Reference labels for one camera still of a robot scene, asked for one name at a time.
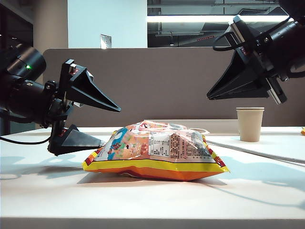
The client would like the beige paper cup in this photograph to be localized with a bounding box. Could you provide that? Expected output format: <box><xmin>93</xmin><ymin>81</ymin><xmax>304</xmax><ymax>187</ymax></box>
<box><xmin>235</xmin><ymin>106</ymin><xmax>265</xmax><ymax>143</ymax></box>

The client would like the beige pulp food box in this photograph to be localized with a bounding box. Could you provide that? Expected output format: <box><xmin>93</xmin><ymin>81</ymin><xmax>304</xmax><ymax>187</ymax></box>
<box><xmin>190</xmin><ymin>127</ymin><xmax>210</xmax><ymax>135</ymax></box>

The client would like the silver metal wall bracket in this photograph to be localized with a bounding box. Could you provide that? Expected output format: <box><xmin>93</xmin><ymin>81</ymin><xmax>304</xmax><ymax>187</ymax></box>
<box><xmin>100</xmin><ymin>34</ymin><xmax>112</xmax><ymax>50</ymax></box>

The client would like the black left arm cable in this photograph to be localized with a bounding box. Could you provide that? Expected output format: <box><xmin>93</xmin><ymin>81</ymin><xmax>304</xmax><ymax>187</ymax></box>
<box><xmin>0</xmin><ymin>135</ymin><xmax>52</xmax><ymax>145</ymax></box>

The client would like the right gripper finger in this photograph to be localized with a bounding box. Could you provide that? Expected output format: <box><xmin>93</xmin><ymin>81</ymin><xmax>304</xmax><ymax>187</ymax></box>
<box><xmin>207</xmin><ymin>75</ymin><xmax>271</xmax><ymax>100</ymax></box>
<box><xmin>206</xmin><ymin>45</ymin><xmax>263</xmax><ymax>96</ymax></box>

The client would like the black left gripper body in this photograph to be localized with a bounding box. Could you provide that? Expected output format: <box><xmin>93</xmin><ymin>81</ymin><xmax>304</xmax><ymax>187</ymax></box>
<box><xmin>42</xmin><ymin>80</ymin><xmax>83</xmax><ymax>129</ymax></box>

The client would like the brown desk partition panel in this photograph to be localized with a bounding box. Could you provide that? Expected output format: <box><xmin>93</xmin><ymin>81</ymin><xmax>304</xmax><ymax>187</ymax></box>
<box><xmin>42</xmin><ymin>46</ymin><xmax>305</xmax><ymax>128</ymax></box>

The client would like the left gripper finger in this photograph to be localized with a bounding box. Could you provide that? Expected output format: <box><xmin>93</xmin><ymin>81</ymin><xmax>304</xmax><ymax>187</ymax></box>
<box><xmin>47</xmin><ymin>120</ymin><xmax>105</xmax><ymax>157</ymax></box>
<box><xmin>59</xmin><ymin>59</ymin><xmax>122</xmax><ymax>112</ymax></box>

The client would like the long ceiling light strip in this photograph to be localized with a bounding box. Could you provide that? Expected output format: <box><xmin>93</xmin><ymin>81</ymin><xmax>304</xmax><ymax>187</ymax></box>
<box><xmin>147</xmin><ymin>15</ymin><xmax>290</xmax><ymax>23</ymax></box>

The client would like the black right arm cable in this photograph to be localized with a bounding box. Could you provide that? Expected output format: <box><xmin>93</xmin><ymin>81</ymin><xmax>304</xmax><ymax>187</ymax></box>
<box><xmin>213</xmin><ymin>31</ymin><xmax>239</xmax><ymax>52</ymax></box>

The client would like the flat white board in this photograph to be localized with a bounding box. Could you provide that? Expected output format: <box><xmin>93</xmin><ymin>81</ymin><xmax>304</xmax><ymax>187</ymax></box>
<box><xmin>204</xmin><ymin>133</ymin><xmax>305</xmax><ymax>165</ymax></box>

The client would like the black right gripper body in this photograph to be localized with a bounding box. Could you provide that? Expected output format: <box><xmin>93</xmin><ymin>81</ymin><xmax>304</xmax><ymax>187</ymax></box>
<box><xmin>228</xmin><ymin>14</ymin><xmax>290</xmax><ymax>105</ymax></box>

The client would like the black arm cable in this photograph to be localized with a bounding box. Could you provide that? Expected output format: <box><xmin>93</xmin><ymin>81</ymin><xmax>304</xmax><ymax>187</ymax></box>
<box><xmin>0</xmin><ymin>135</ymin><xmax>52</xmax><ymax>145</ymax></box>
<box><xmin>213</xmin><ymin>31</ymin><xmax>239</xmax><ymax>52</ymax></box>

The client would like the orange yellow chip bag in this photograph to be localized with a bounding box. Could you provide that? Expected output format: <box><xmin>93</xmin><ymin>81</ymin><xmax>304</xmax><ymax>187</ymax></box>
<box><xmin>81</xmin><ymin>120</ymin><xmax>231</xmax><ymax>182</ymax></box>

